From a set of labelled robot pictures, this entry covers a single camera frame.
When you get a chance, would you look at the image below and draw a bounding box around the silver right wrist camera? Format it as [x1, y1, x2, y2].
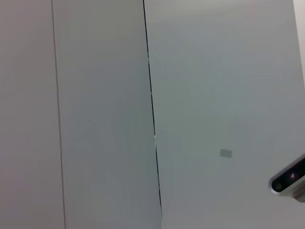
[268, 154, 305, 203]

